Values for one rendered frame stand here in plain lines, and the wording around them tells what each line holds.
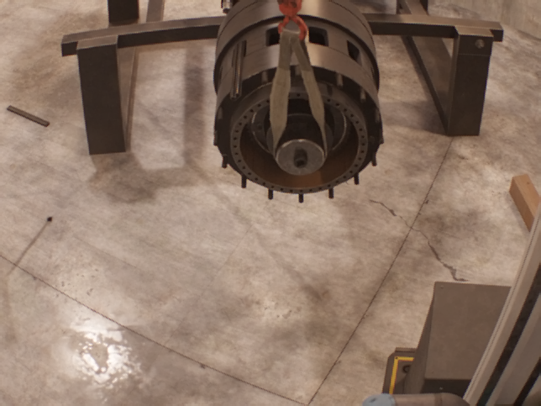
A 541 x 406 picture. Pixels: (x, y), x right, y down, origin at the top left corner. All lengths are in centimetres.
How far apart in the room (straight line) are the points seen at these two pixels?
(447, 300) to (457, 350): 18
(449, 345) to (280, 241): 148
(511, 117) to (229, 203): 158
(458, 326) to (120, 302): 156
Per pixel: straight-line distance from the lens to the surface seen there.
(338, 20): 270
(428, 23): 365
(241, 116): 249
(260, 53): 254
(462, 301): 222
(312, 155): 251
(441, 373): 206
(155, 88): 421
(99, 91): 364
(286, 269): 334
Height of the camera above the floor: 255
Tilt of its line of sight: 45 degrees down
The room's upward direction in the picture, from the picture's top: straight up
